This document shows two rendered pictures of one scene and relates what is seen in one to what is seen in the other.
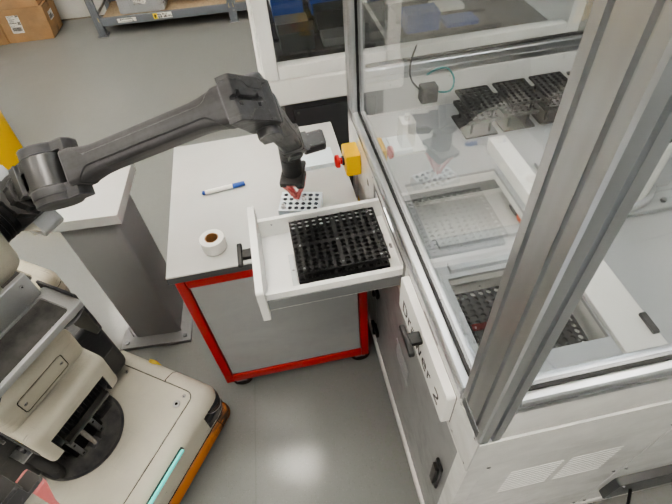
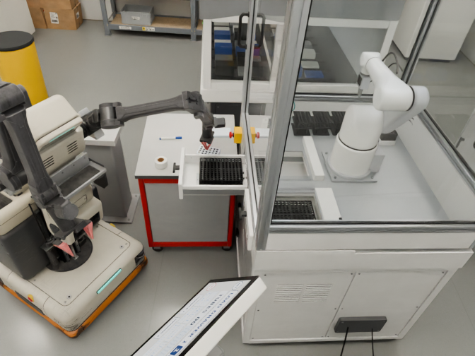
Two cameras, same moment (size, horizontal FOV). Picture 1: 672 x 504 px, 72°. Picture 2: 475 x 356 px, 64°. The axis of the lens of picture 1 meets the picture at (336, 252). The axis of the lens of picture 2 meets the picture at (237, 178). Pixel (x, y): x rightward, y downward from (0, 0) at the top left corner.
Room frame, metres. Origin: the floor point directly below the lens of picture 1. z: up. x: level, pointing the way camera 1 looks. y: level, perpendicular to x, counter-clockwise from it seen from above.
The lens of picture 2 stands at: (-0.68, -0.12, 2.20)
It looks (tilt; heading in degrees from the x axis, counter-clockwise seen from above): 43 degrees down; 1
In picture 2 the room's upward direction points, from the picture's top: 5 degrees clockwise
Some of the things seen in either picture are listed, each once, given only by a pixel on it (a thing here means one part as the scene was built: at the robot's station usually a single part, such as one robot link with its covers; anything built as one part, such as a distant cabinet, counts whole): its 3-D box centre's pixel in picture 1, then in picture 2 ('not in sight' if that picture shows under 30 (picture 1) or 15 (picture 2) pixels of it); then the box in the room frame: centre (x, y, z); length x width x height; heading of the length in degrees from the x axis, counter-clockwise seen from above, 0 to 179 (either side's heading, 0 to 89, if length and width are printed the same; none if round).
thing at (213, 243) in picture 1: (213, 242); (160, 162); (0.92, 0.35, 0.78); 0.07 x 0.07 x 0.04
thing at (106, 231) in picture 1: (128, 264); (107, 171); (1.23, 0.82, 0.38); 0.30 x 0.30 x 0.76; 3
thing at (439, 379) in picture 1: (423, 344); (247, 218); (0.48, -0.16, 0.87); 0.29 x 0.02 x 0.11; 7
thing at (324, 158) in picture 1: (314, 159); (220, 132); (1.28, 0.04, 0.77); 0.13 x 0.09 x 0.02; 98
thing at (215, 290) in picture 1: (278, 263); (191, 185); (1.16, 0.22, 0.38); 0.62 x 0.58 x 0.76; 7
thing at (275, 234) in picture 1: (341, 247); (222, 174); (0.78, -0.02, 0.86); 0.40 x 0.26 x 0.06; 97
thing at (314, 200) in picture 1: (301, 205); (208, 153); (1.04, 0.09, 0.78); 0.12 x 0.08 x 0.04; 82
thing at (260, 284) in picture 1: (258, 260); (182, 172); (0.75, 0.19, 0.87); 0.29 x 0.02 x 0.11; 7
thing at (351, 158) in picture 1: (350, 159); (237, 135); (1.12, -0.07, 0.88); 0.07 x 0.05 x 0.07; 7
